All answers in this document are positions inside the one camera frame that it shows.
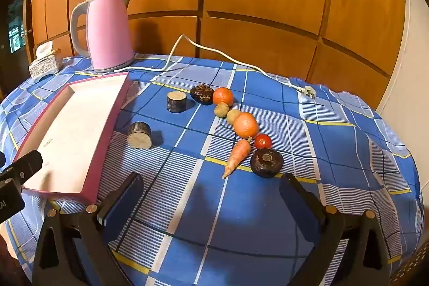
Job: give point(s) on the red tomato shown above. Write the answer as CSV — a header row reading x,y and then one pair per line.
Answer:
x,y
262,141

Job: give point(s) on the pink-rimmed white tray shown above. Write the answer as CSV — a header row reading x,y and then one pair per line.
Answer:
x,y
73,125

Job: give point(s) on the pink electric kettle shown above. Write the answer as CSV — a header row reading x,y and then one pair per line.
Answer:
x,y
107,31

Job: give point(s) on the silver embossed tissue box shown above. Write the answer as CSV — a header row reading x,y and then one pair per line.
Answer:
x,y
45,66

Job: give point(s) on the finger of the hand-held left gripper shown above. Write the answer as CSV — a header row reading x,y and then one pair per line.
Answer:
x,y
28,165

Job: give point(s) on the white tissue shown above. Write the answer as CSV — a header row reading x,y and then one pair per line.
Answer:
x,y
44,48

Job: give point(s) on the short bark-covered log piece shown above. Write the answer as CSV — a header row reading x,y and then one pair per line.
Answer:
x,y
140,136
176,102

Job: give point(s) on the dark glass door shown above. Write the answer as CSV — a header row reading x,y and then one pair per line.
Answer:
x,y
15,24

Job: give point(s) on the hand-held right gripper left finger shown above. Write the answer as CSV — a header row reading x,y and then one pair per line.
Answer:
x,y
122,205

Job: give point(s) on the dark round fruit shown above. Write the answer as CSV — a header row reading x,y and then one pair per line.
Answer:
x,y
202,95
266,163

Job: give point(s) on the small tan round fruit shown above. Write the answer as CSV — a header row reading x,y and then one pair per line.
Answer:
x,y
233,116
221,110

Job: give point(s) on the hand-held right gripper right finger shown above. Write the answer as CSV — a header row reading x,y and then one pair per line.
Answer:
x,y
298,205

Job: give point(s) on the large orange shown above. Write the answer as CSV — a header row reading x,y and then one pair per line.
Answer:
x,y
246,125

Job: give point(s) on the blue plaid tablecloth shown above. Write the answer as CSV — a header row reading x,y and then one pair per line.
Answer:
x,y
207,212

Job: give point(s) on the orange carrot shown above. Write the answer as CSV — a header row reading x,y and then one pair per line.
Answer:
x,y
239,153

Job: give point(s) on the grey kettle base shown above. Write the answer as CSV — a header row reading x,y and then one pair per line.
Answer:
x,y
112,69

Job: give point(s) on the small orange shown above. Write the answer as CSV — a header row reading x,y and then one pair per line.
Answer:
x,y
223,96

